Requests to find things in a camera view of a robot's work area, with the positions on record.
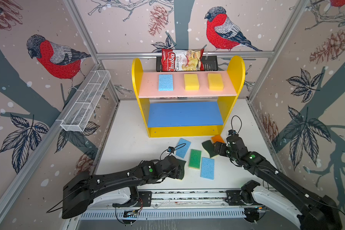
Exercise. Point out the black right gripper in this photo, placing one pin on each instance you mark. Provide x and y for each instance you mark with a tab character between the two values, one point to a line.
221	146

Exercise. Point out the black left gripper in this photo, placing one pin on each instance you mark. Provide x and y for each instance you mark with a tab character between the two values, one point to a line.
176	173

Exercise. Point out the orange sponge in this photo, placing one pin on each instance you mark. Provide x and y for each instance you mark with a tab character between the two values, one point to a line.
217	138

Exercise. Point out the dark green wavy sponge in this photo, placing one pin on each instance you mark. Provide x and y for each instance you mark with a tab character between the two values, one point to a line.
181	169
207	145

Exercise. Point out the yellow sponge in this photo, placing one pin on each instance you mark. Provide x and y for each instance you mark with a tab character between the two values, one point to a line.
215	82
191	82

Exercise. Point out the blue sponge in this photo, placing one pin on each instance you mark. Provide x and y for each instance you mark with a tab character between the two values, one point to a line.
165	82
207	168
182	148

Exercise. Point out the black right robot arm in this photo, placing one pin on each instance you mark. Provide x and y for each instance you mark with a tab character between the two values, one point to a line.
303	208

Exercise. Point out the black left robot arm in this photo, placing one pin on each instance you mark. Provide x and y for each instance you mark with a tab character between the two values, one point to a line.
83	189

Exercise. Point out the yellow shelf with coloured boards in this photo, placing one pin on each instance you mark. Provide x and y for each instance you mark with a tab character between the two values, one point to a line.
181	113

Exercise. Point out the red cassava chips bag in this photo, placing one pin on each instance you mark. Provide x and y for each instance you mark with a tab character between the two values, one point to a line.
182	60

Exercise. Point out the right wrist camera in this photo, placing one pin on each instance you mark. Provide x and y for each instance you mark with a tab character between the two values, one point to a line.
232	132

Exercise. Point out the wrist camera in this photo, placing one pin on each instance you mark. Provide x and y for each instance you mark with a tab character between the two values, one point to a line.
170	149
232	132

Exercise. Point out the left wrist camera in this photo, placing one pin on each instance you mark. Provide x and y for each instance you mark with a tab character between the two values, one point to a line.
170	149

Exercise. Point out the aluminium rail base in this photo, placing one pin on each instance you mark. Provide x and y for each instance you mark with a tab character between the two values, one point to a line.
190	204

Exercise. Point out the black wire basket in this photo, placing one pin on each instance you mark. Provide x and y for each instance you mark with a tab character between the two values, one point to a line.
209	63

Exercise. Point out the white wire mesh tray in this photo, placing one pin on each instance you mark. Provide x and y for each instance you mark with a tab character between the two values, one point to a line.
80	113

